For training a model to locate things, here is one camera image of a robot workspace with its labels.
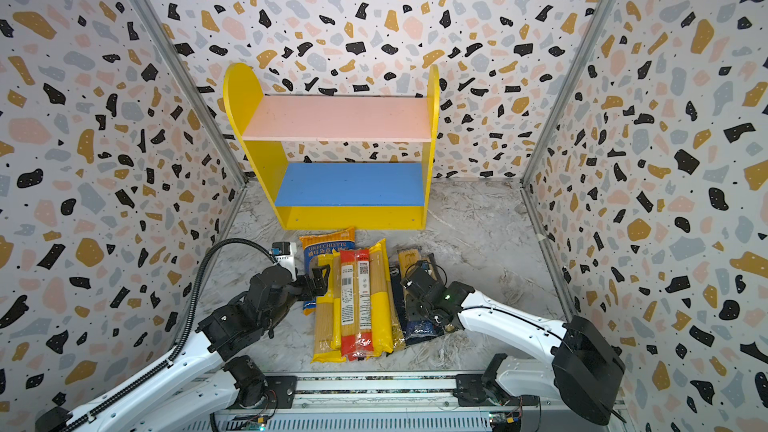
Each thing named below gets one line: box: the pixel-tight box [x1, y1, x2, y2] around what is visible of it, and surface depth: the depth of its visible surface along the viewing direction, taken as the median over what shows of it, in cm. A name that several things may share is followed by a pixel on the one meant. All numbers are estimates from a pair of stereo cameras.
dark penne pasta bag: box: [404, 320, 445, 345], surface depth 78 cm
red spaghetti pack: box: [340, 249, 374, 361], surface depth 81 cm
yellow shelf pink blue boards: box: [223, 62, 441, 230], surface depth 105 cm
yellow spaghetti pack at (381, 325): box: [367, 238, 394, 358], surface depth 82 cm
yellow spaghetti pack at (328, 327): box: [312, 251, 347, 363], surface depth 82 cm
